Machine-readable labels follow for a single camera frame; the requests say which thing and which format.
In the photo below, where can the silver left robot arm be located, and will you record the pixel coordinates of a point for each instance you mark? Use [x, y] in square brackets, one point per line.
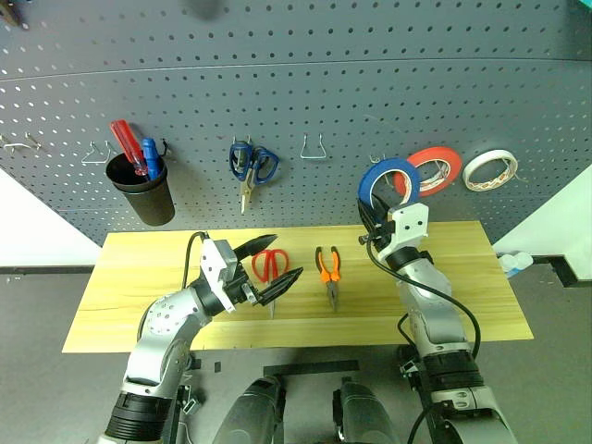
[157, 342]

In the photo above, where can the black cup holder hook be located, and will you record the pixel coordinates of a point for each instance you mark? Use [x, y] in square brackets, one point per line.
[165, 147]

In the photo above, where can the silver straight peg hook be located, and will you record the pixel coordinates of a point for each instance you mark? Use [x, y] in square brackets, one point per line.
[377, 158]
[446, 171]

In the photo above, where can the orange black pliers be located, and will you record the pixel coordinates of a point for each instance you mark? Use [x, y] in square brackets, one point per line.
[331, 277]

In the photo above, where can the clear plastic bottle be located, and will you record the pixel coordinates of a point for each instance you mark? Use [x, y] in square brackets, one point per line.
[513, 263]

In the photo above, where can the silver double prong hook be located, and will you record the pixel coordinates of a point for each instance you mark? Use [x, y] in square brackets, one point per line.
[14, 146]
[235, 139]

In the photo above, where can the black metal table frame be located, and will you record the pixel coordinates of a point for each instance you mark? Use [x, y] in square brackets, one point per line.
[189, 402]
[409, 365]

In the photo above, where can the black floor tape strip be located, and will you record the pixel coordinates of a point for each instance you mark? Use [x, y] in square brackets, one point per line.
[314, 367]

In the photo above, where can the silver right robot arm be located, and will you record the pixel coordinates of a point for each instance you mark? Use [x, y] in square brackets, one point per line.
[435, 319]

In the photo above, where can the dark rounded grey shape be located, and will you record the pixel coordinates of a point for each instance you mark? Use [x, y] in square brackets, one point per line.
[365, 416]
[250, 411]

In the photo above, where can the black plastic cup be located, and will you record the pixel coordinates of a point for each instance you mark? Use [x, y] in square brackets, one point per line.
[148, 203]

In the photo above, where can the blue tape roll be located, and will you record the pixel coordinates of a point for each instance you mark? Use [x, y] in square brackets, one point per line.
[393, 164]

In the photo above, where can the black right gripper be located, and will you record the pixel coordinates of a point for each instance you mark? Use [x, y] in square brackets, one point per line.
[377, 231]

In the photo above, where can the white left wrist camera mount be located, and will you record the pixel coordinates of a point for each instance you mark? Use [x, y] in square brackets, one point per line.
[213, 263]

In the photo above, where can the red tape roll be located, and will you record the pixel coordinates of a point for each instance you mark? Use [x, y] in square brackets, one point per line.
[435, 152]

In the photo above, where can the grey perforated pegboard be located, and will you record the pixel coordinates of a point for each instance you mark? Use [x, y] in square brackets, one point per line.
[324, 69]

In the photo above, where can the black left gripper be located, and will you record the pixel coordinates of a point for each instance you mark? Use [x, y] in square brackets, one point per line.
[238, 283]

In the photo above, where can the white tape roll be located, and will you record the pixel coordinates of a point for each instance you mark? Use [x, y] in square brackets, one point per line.
[485, 156]

